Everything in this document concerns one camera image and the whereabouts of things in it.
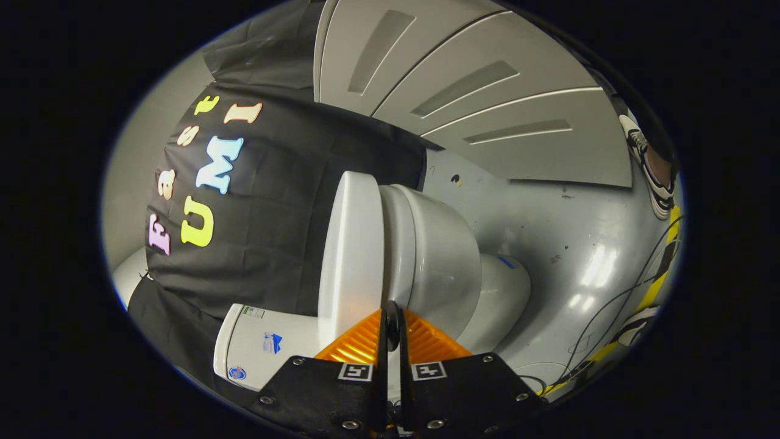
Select person's white sneaker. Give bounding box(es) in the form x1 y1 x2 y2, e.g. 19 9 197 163
619 113 676 220
614 307 660 347

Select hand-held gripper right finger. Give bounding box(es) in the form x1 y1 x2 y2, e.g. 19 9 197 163
395 303 547 439

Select grey drawer cabinet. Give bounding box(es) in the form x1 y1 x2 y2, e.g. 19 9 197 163
313 0 633 188

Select black floor cables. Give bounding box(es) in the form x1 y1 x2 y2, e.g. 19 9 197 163
518 213 686 396

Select black backdrop cloth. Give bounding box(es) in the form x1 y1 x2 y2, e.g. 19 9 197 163
128 0 442 397

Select white toilet seat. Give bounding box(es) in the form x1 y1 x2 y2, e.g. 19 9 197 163
379 184 419 309

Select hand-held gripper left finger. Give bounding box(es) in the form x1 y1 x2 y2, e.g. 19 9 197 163
253 302 397 439

